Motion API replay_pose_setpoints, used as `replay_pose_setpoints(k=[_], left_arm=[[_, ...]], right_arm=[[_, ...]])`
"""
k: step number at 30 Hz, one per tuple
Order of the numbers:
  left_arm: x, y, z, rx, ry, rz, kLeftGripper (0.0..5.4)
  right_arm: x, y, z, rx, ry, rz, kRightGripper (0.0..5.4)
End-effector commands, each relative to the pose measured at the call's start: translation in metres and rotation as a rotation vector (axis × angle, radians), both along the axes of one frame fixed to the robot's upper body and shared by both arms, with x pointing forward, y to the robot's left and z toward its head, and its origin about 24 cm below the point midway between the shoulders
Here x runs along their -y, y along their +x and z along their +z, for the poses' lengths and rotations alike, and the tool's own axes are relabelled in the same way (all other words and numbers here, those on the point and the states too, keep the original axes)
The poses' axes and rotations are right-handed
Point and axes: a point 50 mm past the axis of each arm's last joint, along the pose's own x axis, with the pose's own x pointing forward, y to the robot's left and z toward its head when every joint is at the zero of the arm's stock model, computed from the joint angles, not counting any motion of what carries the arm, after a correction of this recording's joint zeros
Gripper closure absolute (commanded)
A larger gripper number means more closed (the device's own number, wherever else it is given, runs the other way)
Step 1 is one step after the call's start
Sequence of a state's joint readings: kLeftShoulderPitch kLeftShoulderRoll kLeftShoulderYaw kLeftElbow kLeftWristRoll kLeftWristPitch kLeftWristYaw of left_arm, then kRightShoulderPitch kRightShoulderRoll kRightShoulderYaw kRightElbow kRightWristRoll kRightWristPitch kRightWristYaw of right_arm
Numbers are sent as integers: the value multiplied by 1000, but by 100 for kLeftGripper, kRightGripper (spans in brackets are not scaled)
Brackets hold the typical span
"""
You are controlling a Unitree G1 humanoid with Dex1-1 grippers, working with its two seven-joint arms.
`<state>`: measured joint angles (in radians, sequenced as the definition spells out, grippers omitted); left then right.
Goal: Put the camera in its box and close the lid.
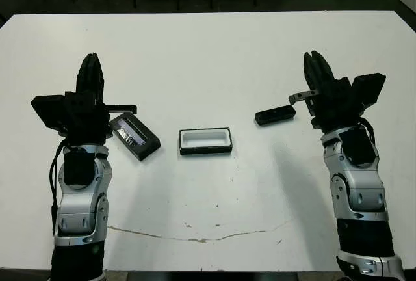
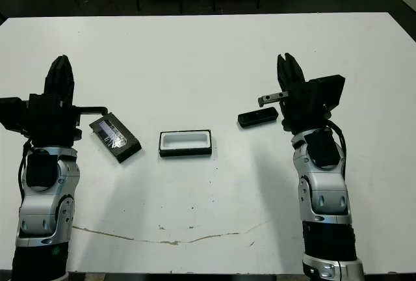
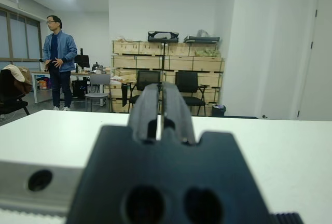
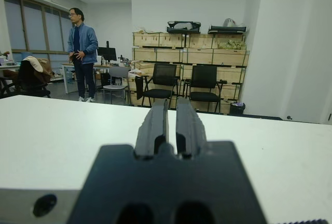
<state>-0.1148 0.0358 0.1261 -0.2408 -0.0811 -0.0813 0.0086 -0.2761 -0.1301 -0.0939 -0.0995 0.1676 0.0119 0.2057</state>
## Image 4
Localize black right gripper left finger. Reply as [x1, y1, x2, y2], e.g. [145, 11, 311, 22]
[134, 99, 170, 160]

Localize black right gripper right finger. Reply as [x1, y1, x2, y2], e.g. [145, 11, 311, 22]
[175, 97, 209, 158]

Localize black hanging bag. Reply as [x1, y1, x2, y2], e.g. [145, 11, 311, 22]
[134, 75, 144, 99]

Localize black waste bin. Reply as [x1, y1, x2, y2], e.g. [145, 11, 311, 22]
[229, 102, 246, 116]

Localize black padded chair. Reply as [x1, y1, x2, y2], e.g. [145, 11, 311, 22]
[184, 65, 227, 114]

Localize black mesh-back chair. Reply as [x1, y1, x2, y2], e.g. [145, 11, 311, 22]
[141, 63, 181, 107]

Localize grey shell chair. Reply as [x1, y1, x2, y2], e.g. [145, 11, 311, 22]
[102, 67, 130, 105]

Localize black computer tower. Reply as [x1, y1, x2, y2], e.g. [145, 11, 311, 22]
[100, 72, 112, 88]

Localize dark device on desk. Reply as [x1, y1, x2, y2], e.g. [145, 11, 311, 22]
[118, 56, 132, 67]

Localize black computer monitor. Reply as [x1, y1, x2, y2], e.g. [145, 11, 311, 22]
[96, 40, 117, 63]

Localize crumpled packing paper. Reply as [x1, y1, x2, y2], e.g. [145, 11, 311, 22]
[217, 39, 247, 51]

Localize pair of white sneakers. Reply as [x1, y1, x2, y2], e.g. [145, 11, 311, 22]
[66, 7, 99, 103]

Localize black flat case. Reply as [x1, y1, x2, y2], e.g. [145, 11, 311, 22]
[207, 24, 250, 35]

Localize white plastic bag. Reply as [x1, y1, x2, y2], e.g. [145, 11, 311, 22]
[224, 18, 245, 27]

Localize beige brown coat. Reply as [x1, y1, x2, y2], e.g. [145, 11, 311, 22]
[22, 55, 54, 76]

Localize black office chair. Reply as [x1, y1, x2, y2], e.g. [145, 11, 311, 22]
[0, 59, 52, 98]

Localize brown framed window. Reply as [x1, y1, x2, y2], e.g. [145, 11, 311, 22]
[3, 0, 74, 53]

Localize white frame desk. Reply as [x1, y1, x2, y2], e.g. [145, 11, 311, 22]
[61, 62, 133, 94]

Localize black open-frame case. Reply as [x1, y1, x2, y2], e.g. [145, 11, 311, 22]
[167, 21, 202, 34]

